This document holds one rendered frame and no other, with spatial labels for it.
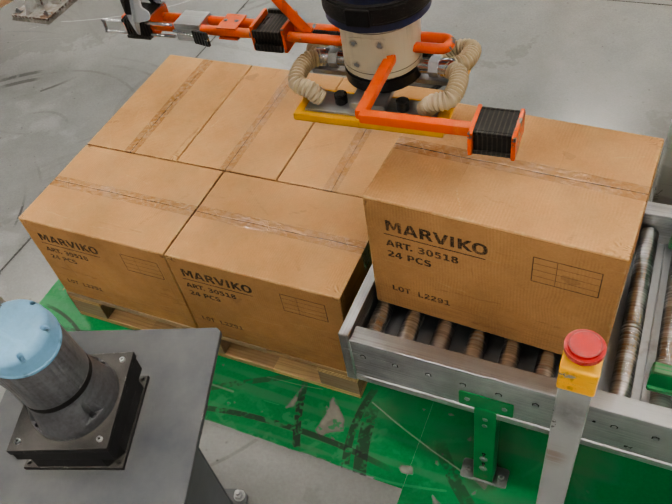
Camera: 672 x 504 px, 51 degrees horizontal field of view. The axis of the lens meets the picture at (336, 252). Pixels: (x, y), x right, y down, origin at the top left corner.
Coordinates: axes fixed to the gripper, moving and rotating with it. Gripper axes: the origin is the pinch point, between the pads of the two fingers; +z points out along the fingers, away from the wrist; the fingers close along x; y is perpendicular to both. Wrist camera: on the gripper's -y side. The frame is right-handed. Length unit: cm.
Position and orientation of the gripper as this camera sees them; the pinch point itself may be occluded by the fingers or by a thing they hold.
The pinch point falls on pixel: (146, 19)
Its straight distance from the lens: 183.9
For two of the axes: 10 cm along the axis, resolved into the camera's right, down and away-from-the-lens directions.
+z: 1.3, 6.6, 7.4
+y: 9.2, 1.9, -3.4
